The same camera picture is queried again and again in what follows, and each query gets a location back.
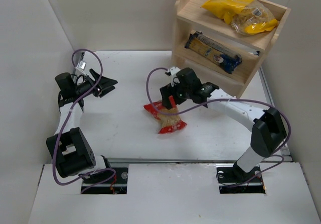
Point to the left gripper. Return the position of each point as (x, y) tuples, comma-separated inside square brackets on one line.
[(97, 84)]

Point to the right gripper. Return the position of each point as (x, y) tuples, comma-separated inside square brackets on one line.
[(171, 96)]

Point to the red pasta bag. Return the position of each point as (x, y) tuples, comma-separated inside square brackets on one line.
[(169, 124)]

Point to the blue spaghetti pack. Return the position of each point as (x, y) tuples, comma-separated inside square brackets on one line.
[(222, 56)]

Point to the yellow fusilli pasta bag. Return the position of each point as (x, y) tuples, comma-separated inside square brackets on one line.
[(247, 17)]

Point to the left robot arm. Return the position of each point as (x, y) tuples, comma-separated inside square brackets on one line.
[(74, 154)]

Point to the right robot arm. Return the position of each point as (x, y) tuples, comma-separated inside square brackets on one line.
[(244, 113)]

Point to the wooden two-tier shelf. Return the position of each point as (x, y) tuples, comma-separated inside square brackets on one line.
[(191, 17)]

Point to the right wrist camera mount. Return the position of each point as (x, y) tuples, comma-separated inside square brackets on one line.
[(172, 73)]

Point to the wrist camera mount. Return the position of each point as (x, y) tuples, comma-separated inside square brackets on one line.
[(81, 66), (172, 73)]

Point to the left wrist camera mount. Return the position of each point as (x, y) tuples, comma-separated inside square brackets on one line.
[(81, 66)]

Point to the left aluminium rail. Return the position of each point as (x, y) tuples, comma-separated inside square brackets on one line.
[(78, 57)]

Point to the aluminium rail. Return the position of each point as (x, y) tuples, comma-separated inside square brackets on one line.
[(274, 129), (158, 161), (78, 57)]

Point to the front aluminium rail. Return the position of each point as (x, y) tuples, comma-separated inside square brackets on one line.
[(158, 161)]

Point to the right aluminium rail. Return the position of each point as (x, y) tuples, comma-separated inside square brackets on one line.
[(274, 129)]

